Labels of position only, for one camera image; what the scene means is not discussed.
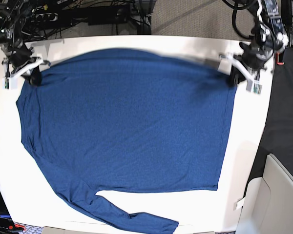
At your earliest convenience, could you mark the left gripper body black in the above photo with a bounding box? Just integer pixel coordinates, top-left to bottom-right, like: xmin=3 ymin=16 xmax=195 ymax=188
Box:
xmin=239 ymin=41 xmax=274 ymax=72

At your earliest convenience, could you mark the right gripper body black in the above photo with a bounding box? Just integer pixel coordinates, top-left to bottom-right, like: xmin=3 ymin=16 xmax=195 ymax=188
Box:
xmin=4 ymin=45 xmax=34 ymax=70

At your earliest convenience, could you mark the blue long-sleeve T-shirt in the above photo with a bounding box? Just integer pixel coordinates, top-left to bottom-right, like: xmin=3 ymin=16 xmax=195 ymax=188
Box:
xmin=16 ymin=49 xmax=236 ymax=234

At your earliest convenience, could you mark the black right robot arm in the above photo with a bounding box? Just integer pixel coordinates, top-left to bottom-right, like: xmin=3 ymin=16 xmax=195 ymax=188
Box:
xmin=0 ymin=0 xmax=44 ymax=89

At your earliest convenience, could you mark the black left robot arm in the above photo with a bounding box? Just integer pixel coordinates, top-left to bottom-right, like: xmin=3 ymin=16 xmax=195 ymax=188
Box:
xmin=223 ymin=0 xmax=289 ymax=86

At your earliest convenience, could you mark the red and black clamp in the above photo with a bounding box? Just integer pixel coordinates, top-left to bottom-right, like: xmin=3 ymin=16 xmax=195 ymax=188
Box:
xmin=276 ymin=52 xmax=284 ymax=66

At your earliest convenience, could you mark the black power strip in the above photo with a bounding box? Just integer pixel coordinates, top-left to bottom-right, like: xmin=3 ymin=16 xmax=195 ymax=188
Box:
xmin=31 ymin=13 xmax=58 ymax=22

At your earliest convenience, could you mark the dark grey cloth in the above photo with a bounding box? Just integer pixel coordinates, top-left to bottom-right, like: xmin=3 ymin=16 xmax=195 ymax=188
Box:
xmin=249 ymin=47 xmax=293 ymax=186

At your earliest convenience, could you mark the white paper tag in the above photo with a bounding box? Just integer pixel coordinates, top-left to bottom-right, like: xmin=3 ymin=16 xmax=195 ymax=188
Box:
xmin=233 ymin=198 xmax=245 ymax=211

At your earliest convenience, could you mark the white plastic bin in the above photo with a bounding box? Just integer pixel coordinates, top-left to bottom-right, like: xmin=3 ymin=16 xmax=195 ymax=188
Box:
xmin=236 ymin=154 xmax=293 ymax=234

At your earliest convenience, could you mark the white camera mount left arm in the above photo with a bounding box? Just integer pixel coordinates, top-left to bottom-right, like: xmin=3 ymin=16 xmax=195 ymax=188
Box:
xmin=218 ymin=54 xmax=262 ymax=95

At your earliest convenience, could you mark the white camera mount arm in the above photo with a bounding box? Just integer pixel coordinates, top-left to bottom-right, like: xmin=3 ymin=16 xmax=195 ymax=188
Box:
xmin=2 ymin=57 xmax=51 ymax=90
xmin=218 ymin=54 xmax=262 ymax=95

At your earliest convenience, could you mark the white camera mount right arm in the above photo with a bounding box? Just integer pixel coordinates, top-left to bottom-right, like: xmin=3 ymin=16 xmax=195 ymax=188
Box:
xmin=2 ymin=57 xmax=51 ymax=90

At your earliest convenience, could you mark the thick black cable loop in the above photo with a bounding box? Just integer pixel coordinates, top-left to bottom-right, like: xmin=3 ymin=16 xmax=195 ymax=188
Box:
xmin=221 ymin=0 xmax=257 ymax=41

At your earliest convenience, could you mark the black aluminium frame post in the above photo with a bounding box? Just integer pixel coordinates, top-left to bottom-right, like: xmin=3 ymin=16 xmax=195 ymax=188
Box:
xmin=134 ymin=0 xmax=153 ymax=35

